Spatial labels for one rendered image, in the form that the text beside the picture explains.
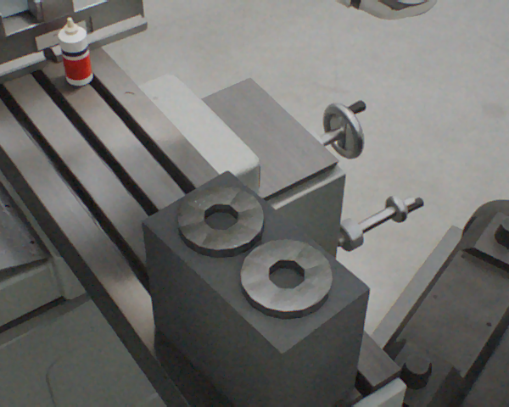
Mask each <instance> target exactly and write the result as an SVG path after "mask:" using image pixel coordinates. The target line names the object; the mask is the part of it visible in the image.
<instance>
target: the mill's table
mask: <svg viewBox="0 0 509 407"><path fill-rule="evenodd" d="M89 56H90V61H91V68H92V79H91V80H90V81H89V82H88V83H87V84H86V85H83V86H74V85H71V84H70V83H69V82H68V81H67V80H66V75H65V71H64V61H61V62H57V60H56V59H46V60H47V65H48V66H47V67H44V68H41V69H39V70H35V71H33V73H32V72H31V73H30V74H28V75H24V76H21V77H20V78H17V79H14V80H11V81H8V82H5V83H3V84H0V170H1V171H2V173H4V175H5V176H6V178H7V179H8V181H9V182H10V184H11V185H12V187H13V188H14V190H15V191H16V192H17V193H18V195H19V196H20V198H21V200H22V202H23V203H24V205H25V206H26V208H27V209H28V210H29V211H30V213H31V214H32V216H33V217H34V219H35V220H36V222H37V223H38V225H40V226H41V228H42V229H43V230H44V231H45V233H46V234H47V236H48V238H49V239H50V240H51V242H52V243H53V245H54V246H55V248H56V249H57V250H58V251H59V253H60V254H61V256H62V257H63V259H64V261H65V262H66V263H67V265H68V266H69V267H70V270H71V271H72V272H73V274H74V275H75V277H76V279H77V280H78V281H79V283H80V284H81V285H82V286H83V288H84V289H85V291H86V292H87V294H88V295H89V297H90V298H91V300H92V301H93V302H94V303H95V304H96V305H97V306H98V308H99V310H100V311H101V312H102V314H103V316H104V317H105V318H106V320H107V321H108V323H109V324H110V325H111V326H112V328H113V329H114V331H115V333H116V334H117V335H118V337H119V338H120V340H121V342H122V343H123V344H124V346H125V347H126V349H127V351H128V352H129V353H130V355H131V356H132V358H133V359H134V360H135V361H136V363H137V365H138V366H139V367H140V369H141V370H142V372H143V374H144V375H145V376H146V377H147V378H148V380H149V382H150V383H151V384H152V386H153V387H154V389H155V391H156V392H157V393H158V395H159V396H160V397H161V399H162V401H163V402H165V404H166V406H167V407H234V406H233V405H232V404H231V402H230V401H229V400H228V399H227V398H226V397H225V396H224V395H223V394H221V393H220V392H219V391H218V390H217V389H216V388H215V387H214V386H213V385H212V384H211V383H210V381H209V380H208V379H207V378H206V377H205V376H204V375H203V374H202V373H201V372H200V371H199V370H198V369H197V368H196V367H195V366H194V365H193V364H192V363H191V362H190V361H189V360H188V359H187V358H186V357H185V356H184V355H183V354H182V353H181V351H180V350H179V349H178V348H177V347H176V345H175V344H174V343H173V342H172V341H171V340H170V339H169V338H168V337H167V336H166V335H165V334H164V333H163V332H162V331H161V330H160V329H159V328H158V327H157V326H156V325H155V324H154V318H153V311H152V304H151V298H150V291H149V284H148V269H147V262H146V255H145V248H144V241H143V229H142V222H143V220H145V219H147V218H148V217H150V216H152V215H154V214H156V213H157V212H159V211H161V210H162V209H164V208H165V207H167V206H169V205H170V204H173V203H174V202H175V201H177V199H179V198H181V197H182V196H184V195H186V194H187V193H189V192H191V191H192V190H194V189H195V188H197V187H199V186H201V185H203V184H204V183H206V182H207V181H209V180H211V179H212V178H214V177H215V176H218V175H219V174H220V173H219V172H218V171H216V170H215V169H214V168H213V167H212V166H211V164H210V163H209V162H208V161H207V160H206V159H205V158H204V157H203V156H202V155H201V154H200V152H199V151H198V150H197V149H196V148H195V147H194V146H193V145H192V144H191V143H190V142H189V141H188V139H187V138H186V137H185V136H183V134H181V132H179V130H178V129H177V128H176V127H175V126H174V125H173V124H172V123H171V122H170V121H169V119H168V117H167V116H166V115H165V114H164V113H163V112H162V111H161V110H160V109H159V108H158V107H157V105H156V104H155V103H154V102H153V101H152V100H150V99H149V98H148V97H147V96H146V95H145V93H144V92H143V91H142V90H141V89H140V88H139V87H138V86H137V85H136V84H135V82H134V81H133V80H132V79H131V78H130V77H129V76H128V75H127V74H126V73H125V72H124V70H123V69H122V68H121V67H120V66H119V65H118V64H117V63H116V62H115V61H114V60H113V58H112V57H111V56H110V55H109V54H108V53H107V52H106V51H105V50H104V49H103V47H98V48H95V49H93V50H91V51H89ZM400 373H401V368H399V367H398V366H397V365H396V364H395V363H394V362H393V361H392V360H391V359H390V358H389V357H388V356H387V355H386V353H385V352H384V351H383V350H382V349H381V348H380V347H379V346H378V345H377V344H376V343H375V341H374V340H373V338H372V337H371V336H370V335H369V334H368V333H367V332H366V331H365V330H364V332H363V337H362V343H361V352H360V358H359V363H358V368H357V373H356V379H355V386H354V388H353V389H352V390H351V391H350V392H348V393H347V394H346V395H344V397H343V398H342V399H340V400H339V401H338V402H337V403H336V404H334V405H333V406H332V407H402V404H403V400H404V397H405V393H406V384H405V383H404V382H403V381H402V380H401V379H400Z"/></svg>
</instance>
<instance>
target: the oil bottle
mask: <svg viewBox="0 0 509 407"><path fill-rule="evenodd" d="M59 41H60V46H61V51H62V56H63V61H64V71H65V75H66V80H67V81H68V82H69V83H70V84H71V85H74V86H83V85H86V84H87V83H88V82H89V81H90V80H91V79H92V68H91V61H90V56H89V51H88V45H87V35H86V32H85V30H83V29H82V28H81V27H78V26H77V25H75V24H74V23H73V21H72V19H68V23H67V25H66V26H65V28H64V29H63V30H62V31H61V32H60V33H59Z"/></svg>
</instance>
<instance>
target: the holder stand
mask: <svg viewBox="0 0 509 407"><path fill-rule="evenodd" d="M142 229H143V241H144V248H145V255H146V262H147V269H148V284H149V291H150V298H151V304H152V311H153V318H154V324H155V325H156V326H157V327H158V328H159V329H160V330H161V331H162V332H163V333H164V334H165V335H166V336H167V337H168V338H169V339H170V340H171V341H172V342H173V343H174V344H175V345H176V347H177V348H178V349H179V350H180V351H181V353H182V354H183V355H184V356H185V357H186V358H187V359H188V360H189V361H190V362H191V363H192V364H193V365H194V366H195V367H196V368H197V369H198V370H199V371H200V372H201V373H202V374H203V375H204V376H205V377H206V378H207V379H208V380H209V381H210V383H211V384H212V385H213V386H214V387H215V388H216V389H217V390H218V391H219V392H220V393H221V394H223V395H224V396H225V397H226V398H227V399H228V400H229V401H230V402H231V404H232V405H233V406H234V407H332V406H333V405H334V404H336V403H337V402H338V401H339V400H340V399H342V398H343V397H344V395H346V394H347V393H348V392H350V391H351V390H352V389H353V388H354V386H355V379H356V373H357V368H358V363H359V358H360V352H361V343H362V337H363V332H364V327H365V322H366V312H367V307H368V302H369V297H370V291H371V289H370V288H369V286H367V284H366V283H365V282H363V281H362V280H361V279H360V278H358V276H356V275H355V274H354V273H352V272H351V271H350V270H348V269H347V268H346V267H345V266H344V265H342V264H341V263H340V262H339V261H337V260H336V259H335V258H334V257H333V256H332V255H331V254H330V253H328V252H327V251H326V250H325V249H324V248H322V247H321V246H320V245H319V244H317V243H316V242H315V241H314V240H312V239H311V238H310V237H308V236H307V235H306V234H305V233H304V232H302V231H301V230H300V229H299V228H298V227H297V226H296V225H295V224H293V223H291V222H290V221H289V220H287V219H286V218H285V217H284V216H283V215H281V214H280V213H279V212H278V211H276V210H275V209H274V208H272V206H270V204H268V203H267V202H266V201H265V199H263V198H262V197H261V196H260V195H259V194H257V193H256V192H255V191H254V190H252V189H251V188H250V187H249V186H247V185H246V184H245V183H244V182H243V181H241V180H240V179H239V178H237V177H236V176H235V175H234V174H233V173H232V172H231V171H230V170H226V171H224V172H223V173H221V174H219V175H218V176H215V177H214V178H212V179H211V180H209V181H207V182H206V183H204V184H203V185H201V186H199V187H197V188H195V189H194V190H192V191H191V192H189V193H187V194H186V195H184V196H182V197H181V198H179V199H177V201H175V202H174V203H172V204H170V205H169V206H167V207H165V208H164V209H162V210H161V211H159V212H157V213H156V214H154V215H152V216H150V217H148V218H147V219H145V220H143V222H142Z"/></svg>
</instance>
